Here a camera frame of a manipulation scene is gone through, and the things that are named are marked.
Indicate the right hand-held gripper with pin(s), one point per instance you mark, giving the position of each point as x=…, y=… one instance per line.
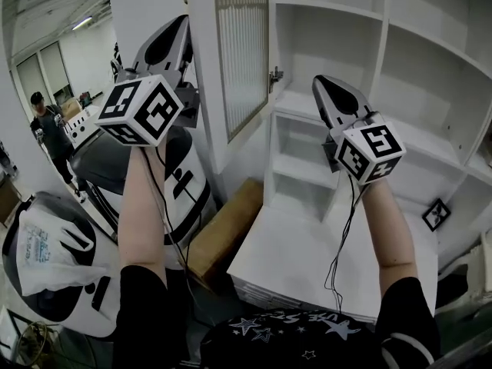
x=373, y=152

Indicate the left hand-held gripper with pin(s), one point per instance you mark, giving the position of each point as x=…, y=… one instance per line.
x=146, y=110

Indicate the white cabinet door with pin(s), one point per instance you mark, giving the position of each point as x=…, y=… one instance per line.
x=203, y=90

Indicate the person's left forearm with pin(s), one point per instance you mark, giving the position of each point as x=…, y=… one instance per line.
x=142, y=213

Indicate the person's right forearm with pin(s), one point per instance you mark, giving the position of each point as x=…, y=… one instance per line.
x=388, y=229

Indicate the white shelving unit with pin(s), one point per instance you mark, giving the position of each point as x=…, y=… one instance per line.
x=386, y=52

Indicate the white and black robot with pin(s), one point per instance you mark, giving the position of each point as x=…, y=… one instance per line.
x=188, y=160
x=77, y=313

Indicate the white box with round holes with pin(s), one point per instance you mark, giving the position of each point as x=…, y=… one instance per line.
x=82, y=125

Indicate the brown cardboard box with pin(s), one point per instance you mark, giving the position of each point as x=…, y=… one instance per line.
x=227, y=229

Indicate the white plastic bag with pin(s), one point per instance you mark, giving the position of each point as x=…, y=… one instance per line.
x=50, y=260

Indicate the black star-print t-shirt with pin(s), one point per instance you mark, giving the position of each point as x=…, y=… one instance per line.
x=276, y=344

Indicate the dark chair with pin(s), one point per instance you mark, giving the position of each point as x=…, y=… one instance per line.
x=469, y=321

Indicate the black picture frame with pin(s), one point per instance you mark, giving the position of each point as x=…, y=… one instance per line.
x=436, y=214

